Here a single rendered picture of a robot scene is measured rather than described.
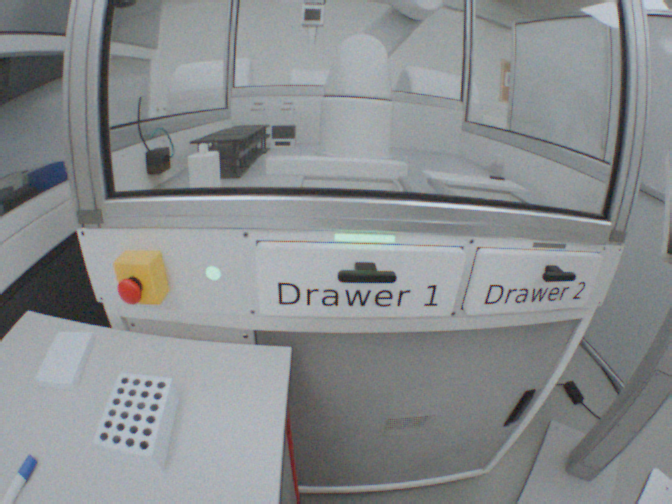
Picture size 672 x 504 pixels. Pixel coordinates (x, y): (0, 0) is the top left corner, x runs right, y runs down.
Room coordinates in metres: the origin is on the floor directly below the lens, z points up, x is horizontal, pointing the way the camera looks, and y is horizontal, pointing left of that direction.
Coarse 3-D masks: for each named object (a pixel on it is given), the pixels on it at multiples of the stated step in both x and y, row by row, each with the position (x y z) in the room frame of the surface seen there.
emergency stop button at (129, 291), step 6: (120, 282) 0.32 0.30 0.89; (126, 282) 0.32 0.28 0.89; (132, 282) 0.32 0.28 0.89; (120, 288) 0.31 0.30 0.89; (126, 288) 0.31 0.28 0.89; (132, 288) 0.31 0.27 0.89; (138, 288) 0.32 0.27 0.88; (120, 294) 0.31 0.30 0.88; (126, 294) 0.31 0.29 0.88; (132, 294) 0.31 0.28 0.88; (138, 294) 0.32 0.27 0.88; (126, 300) 0.31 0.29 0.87; (132, 300) 0.31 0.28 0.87; (138, 300) 0.32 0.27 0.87
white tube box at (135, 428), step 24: (120, 384) 0.21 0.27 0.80; (144, 384) 0.23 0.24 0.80; (168, 384) 0.24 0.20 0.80; (120, 408) 0.18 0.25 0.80; (144, 408) 0.19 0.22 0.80; (168, 408) 0.21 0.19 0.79; (96, 432) 0.13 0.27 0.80; (120, 432) 0.14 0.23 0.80; (144, 432) 0.16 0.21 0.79; (168, 432) 0.18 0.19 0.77; (120, 456) 0.12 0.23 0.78; (144, 456) 0.12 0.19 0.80
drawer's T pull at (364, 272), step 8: (360, 264) 0.38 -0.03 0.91; (368, 264) 0.38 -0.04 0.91; (344, 272) 0.35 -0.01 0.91; (352, 272) 0.35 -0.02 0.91; (360, 272) 0.35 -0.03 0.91; (368, 272) 0.35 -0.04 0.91; (376, 272) 0.35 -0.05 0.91; (384, 272) 0.36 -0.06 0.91; (392, 272) 0.36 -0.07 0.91; (344, 280) 0.35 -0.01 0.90; (352, 280) 0.35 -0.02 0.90; (360, 280) 0.35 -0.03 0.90; (368, 280) 0.35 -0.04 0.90; (376, 280) 0.35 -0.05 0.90; (384, 280) 0.35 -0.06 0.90; (392, 280) 0.35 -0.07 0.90
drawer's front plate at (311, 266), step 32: (256, 256) 0.38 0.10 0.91; (288, 256) 0.38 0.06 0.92; (320, 256) 0.38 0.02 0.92; (352, 256) 0.38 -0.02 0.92; (384, 256) 0.39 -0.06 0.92; (416, 256) 0.39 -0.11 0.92; (448, 256) 0.39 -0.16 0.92; (288, 288) 0.38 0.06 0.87; (320, 288) 0.38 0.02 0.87; (352, 288) 0.38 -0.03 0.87; (384, 288) 0.39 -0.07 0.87; (416, 288) 0.39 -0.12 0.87; (448, 288) 0.39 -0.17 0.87
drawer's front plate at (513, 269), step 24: (480, 264) 0.40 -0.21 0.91; (504, 264) 0.40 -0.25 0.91; (528, 264) 0.40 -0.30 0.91; (552, 264) 0.40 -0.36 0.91; (576, 264) 0.41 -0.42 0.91; (600, 264) 0.41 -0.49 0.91; (480, 288) 0.40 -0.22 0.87; (504, 288) 0.40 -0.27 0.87; (528, 288) 0.40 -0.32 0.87; (552, 288) 0.41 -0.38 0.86; (576, 288) 0.41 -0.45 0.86; (480, 312) 0.40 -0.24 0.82; (504, 312) 0.40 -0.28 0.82
